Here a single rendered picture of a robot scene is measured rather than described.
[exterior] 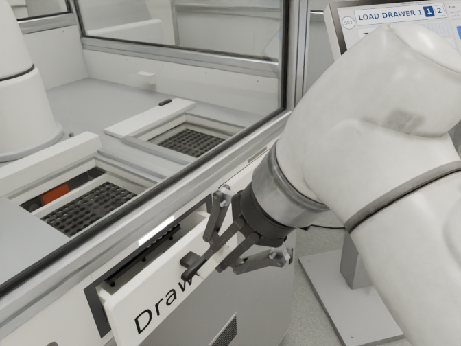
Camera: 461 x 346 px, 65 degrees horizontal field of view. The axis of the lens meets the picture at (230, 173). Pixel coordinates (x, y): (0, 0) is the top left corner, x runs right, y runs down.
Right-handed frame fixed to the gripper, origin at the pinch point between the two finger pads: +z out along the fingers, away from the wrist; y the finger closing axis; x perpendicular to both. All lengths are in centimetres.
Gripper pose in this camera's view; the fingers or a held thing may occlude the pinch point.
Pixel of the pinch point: (213, 261)
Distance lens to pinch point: 57.5
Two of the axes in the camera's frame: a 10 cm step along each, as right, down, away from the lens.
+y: -6.9, -7.1, 1.4
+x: -5.9, 4.4, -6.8
